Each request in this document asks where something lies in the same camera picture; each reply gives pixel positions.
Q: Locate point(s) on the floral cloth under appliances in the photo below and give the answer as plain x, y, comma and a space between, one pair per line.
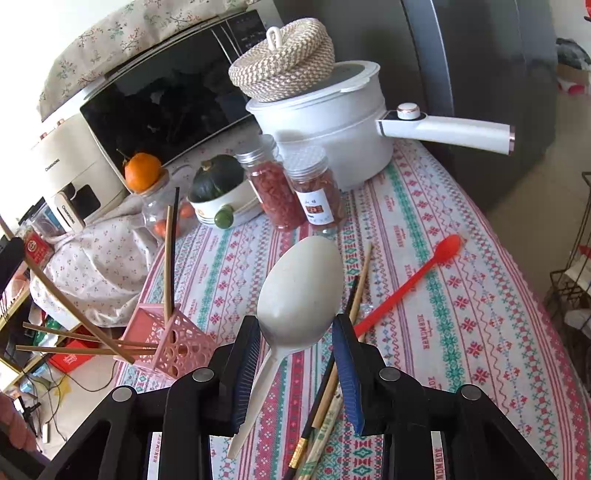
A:
103, 268

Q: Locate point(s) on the cream air fryer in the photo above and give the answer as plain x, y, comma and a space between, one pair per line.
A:
77, 182

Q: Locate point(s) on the hawthorn slice jar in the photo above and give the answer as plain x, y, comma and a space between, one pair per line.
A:
311, 178

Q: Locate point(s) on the pink perforated utensil holder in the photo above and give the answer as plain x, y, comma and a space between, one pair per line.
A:
179, 345

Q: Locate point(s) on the person hand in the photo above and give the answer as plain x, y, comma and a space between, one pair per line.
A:
21, 437

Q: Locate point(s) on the glass jar with tomatoes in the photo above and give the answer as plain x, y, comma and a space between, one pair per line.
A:
162, 194

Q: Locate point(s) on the grey refrigerator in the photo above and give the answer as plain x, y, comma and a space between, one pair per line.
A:
485, 60

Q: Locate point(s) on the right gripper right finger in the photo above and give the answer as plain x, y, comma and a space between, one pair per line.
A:
478, 440

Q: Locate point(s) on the patterned tablecloth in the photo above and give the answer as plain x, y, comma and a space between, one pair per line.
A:
472, 320

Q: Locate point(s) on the black wire rack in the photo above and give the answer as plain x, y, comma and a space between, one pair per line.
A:
568, 301

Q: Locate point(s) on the black microwave oven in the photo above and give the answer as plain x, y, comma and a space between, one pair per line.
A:
176, 95

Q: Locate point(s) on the bamboo chopstick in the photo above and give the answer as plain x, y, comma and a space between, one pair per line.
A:
86, 351
73, 310
168, 263
341, 362

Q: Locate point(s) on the dark green squash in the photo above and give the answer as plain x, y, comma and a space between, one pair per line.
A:
216, 177

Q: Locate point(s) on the orange tangerine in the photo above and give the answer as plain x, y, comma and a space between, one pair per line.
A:
141, 171

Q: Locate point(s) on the red plastic spoon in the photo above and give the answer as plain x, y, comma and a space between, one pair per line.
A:
445, 251

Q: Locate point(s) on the white ceramic bowl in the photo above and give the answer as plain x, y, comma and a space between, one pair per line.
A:
232, 209

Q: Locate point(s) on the floral cloth cover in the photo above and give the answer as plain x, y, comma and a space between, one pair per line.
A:
120, 36

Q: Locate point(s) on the goji berry jar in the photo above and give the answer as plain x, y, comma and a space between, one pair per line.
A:
263, 165

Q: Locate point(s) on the black chopstick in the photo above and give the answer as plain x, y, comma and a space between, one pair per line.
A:
319, 408

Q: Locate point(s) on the red tea tin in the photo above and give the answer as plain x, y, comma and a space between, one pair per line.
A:
37, 248

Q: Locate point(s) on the woven rattan basket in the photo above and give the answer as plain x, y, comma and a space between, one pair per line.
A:
290, 61

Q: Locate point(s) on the white electric pot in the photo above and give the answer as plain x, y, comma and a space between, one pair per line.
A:
346, 115

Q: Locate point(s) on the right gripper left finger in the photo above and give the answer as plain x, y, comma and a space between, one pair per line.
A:
114, 441

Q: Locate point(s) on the white plastic spoon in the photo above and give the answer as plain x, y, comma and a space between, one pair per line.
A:
298, 300

